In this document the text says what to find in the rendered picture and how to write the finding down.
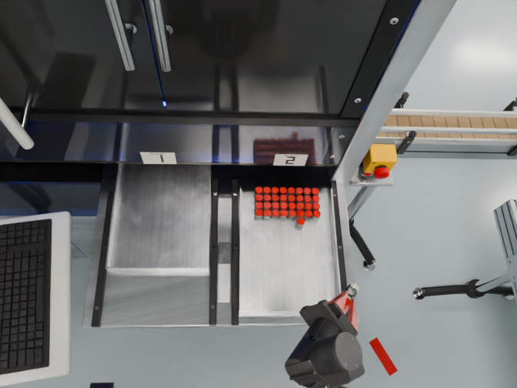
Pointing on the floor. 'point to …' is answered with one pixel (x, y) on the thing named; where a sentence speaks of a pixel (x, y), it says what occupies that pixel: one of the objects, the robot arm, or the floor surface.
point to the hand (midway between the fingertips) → (346, 299)
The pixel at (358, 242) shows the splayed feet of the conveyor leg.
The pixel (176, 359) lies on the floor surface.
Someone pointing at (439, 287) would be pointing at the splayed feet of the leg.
